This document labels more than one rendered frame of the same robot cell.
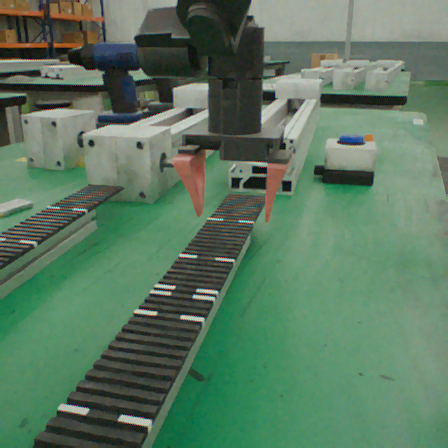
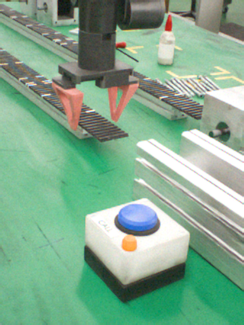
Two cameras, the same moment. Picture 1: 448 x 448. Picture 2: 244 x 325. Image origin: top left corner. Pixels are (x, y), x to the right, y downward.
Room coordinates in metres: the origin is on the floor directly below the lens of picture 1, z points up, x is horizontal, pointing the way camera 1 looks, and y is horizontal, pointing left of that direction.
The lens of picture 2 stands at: (1.07, -0.56, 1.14)
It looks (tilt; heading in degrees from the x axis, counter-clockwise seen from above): 28 degrees down; 132
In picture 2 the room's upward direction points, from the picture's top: 4 degrees clockwise
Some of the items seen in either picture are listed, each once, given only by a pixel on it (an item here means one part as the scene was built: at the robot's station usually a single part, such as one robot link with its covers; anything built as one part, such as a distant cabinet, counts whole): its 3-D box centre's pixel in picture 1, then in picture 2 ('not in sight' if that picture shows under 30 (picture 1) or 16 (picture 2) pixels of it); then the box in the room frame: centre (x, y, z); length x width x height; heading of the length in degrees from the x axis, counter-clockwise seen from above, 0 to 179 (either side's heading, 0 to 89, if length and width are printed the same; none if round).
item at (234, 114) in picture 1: (234, 113); (96, 54); (0.52, -0.01, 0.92); 0.10 x 0.07 x 0.07; 77
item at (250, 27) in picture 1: (230, 52); (102, 12); (0.52, -0.01, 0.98); 0.07 x 0.06 x 0.07; 70
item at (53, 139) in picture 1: (66, 138); not in sight; (0.90, 0.29, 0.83); 0.11 x 0.10 x 0.10; 66
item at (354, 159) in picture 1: (344, 159); (141, 243); (0.79, -0.20, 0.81); 0.10 x 0.08 x 0.06; 77
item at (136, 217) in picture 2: (351, 140); (137, 220); (0.79, -0.21, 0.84); 0.04 x 0.04 x 0.02
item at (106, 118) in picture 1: (104, 93); not in sight; (1.13, 0.27, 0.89); 0.20 x 0.08 x 0.22; 90
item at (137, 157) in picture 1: (137, 162); (237, 126); (0.70, 0.13, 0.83); 0.12 x 0.09 x 0.10; 77
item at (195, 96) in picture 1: (207, 101); not in sight; (1.14, 0.04, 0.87); 0.16 x 0.11 x 0.07; 167
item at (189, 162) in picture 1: (211, 177); (108, 96); (0.53, 0.01, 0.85); 0.07 x 0.07 x 0.09; 77
